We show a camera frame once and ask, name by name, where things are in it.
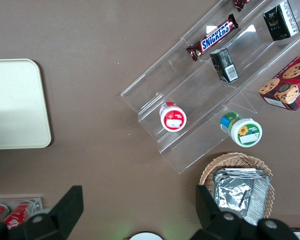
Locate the green lid yogurt cup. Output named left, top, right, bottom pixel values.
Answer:
left=219, top=111, right=263, bottom=148

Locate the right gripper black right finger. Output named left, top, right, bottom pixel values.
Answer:
left=191, top=185, right=260, bottom=240

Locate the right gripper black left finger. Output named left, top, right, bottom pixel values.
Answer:
left=7, top=185, right=84, bottom=240

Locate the Snickers chocolate bar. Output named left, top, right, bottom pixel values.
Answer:
left=186, top=13, right=240, bottom=62
left=232, top=0, right=254, bottom=13

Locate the small black carton box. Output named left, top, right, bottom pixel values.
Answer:
left=209, top=47, right=240, bottom=84
left=262, top=0, right=300, bottom=42

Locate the silver foil pack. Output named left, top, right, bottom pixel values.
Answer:
left=212, top=172, right=256, bottom=222
left=216, top=167, right=273, bottom=227

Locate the light tan wicker basket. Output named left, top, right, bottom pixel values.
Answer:
left=199, top=151, right=276, bottom=221

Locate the cream plastic tray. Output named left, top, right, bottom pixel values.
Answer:
left=0, top=58, right=53, bottom=150

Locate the clear acrylic bottle rack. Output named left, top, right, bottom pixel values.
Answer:
left=0, top=196, right=44, bottom=227

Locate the clear acrylic stepped display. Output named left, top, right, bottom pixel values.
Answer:
left=120, top=0, right=300, bottom=175

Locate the red lid yogurt cup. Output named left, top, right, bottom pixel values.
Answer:
left=159, top=101, right=188, bottom=133

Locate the red plaid cookie box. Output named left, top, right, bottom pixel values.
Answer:
left=258, top=47, right=300, bottom=112

